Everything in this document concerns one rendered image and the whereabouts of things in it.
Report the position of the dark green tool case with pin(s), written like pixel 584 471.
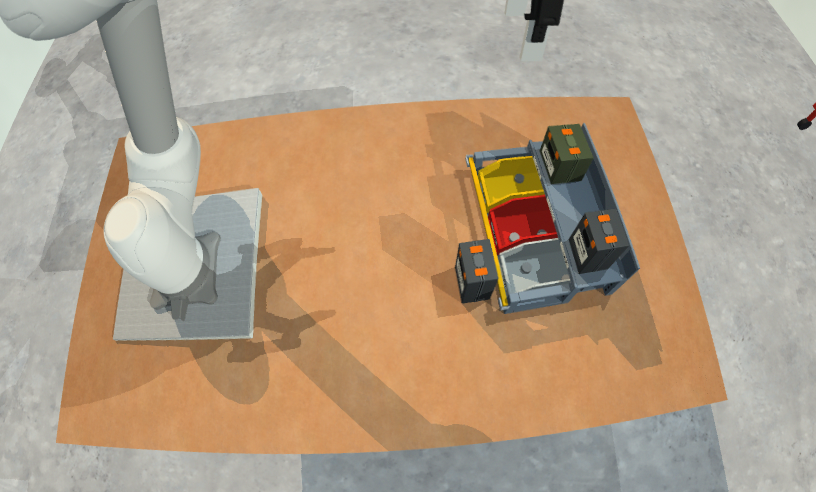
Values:
pixel 565 153

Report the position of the yellow open bin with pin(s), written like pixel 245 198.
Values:
pixel 501 186

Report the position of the grey open bin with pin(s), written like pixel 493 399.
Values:
pixel 547 261

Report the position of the grey metal shelf rack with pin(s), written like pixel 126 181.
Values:
pixel 570 202

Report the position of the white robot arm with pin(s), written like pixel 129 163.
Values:
pixel 151 239

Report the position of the black tool case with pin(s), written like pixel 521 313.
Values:
pixel 598 241

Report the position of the yellow long thin bar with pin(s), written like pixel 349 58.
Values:
pixel 488 230

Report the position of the red bin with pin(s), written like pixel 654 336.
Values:
pixel 524 216

